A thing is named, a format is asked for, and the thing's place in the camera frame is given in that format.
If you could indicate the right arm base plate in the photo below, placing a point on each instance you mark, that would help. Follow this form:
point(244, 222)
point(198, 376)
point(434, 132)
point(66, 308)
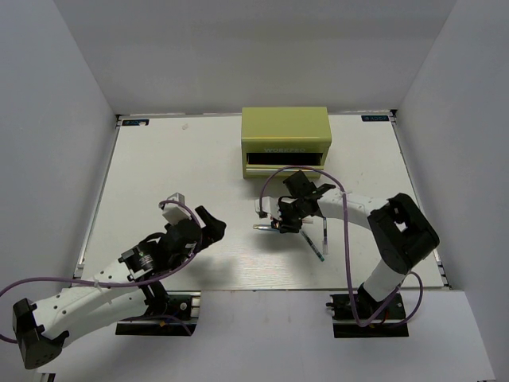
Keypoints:
point(385, 325)

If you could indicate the right blue table label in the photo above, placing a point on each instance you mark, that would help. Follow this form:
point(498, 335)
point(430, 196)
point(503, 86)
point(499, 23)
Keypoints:
point(375, 118)

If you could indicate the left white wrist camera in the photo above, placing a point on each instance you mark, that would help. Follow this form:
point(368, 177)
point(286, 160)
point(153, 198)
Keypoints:
point(172, 209)

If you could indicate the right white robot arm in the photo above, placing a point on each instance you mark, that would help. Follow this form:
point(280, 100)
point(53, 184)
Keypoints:
point(403, 235)

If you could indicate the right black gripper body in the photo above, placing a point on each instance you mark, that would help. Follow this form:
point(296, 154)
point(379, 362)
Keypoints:
point(301, 210)

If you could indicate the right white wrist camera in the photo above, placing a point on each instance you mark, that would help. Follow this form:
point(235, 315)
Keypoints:
point(267, 207)

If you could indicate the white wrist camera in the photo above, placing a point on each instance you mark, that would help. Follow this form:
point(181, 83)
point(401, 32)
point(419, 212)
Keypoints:
point(172, 209)
point(267, 207)

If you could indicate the left blue table label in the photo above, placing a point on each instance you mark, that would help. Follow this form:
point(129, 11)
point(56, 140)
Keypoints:
point(135, 122)

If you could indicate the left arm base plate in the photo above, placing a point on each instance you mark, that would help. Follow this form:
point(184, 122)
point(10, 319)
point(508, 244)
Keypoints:
point(176, 317)

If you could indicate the blue table label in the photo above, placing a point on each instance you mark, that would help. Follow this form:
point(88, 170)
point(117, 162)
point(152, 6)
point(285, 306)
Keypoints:
point(375, 118)
point(135, 122)

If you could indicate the green metal drawer chest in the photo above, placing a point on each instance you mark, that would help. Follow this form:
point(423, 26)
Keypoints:
point(275, 137)

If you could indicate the purple pen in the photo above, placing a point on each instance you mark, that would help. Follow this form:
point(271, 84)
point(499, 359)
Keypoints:
point(325, 236)

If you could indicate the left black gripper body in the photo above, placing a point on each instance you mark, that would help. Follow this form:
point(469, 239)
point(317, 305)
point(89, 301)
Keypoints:
point(177, 261)

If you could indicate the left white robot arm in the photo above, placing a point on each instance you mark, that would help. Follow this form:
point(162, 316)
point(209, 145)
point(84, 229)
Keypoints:
point(130, 287)

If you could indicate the green pen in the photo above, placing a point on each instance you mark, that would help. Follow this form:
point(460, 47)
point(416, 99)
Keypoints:
point(313, 246)

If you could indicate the blue silver pen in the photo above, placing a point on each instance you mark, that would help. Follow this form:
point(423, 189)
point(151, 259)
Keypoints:
point(265, 227)

